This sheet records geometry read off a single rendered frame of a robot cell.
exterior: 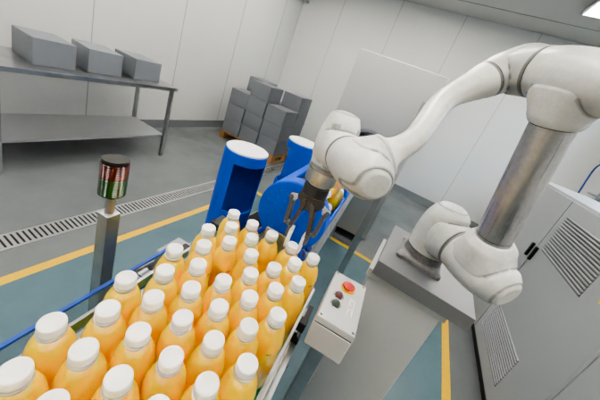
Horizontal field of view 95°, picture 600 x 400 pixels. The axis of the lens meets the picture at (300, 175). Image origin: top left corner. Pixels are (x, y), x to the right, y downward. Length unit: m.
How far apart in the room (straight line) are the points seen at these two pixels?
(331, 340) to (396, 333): 0.60
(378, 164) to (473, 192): 5.62
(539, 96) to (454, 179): 5.23
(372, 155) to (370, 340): 0.99
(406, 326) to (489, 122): 5.05
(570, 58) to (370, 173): 0.53
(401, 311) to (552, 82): 0.90
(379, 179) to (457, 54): 5.60
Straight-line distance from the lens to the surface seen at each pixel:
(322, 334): 0.78
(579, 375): 2.10
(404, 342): 1.36
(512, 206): 0.98
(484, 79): 0.91
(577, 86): 0.86
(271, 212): 1.11
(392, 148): 0.61
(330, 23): 6.73
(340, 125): 0.70
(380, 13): 6.45
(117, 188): 0.83
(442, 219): 1.16
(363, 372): 1.52
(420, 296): 1.19
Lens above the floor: 1.61
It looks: 20 degrees down
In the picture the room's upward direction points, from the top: 21 degrees clockwise
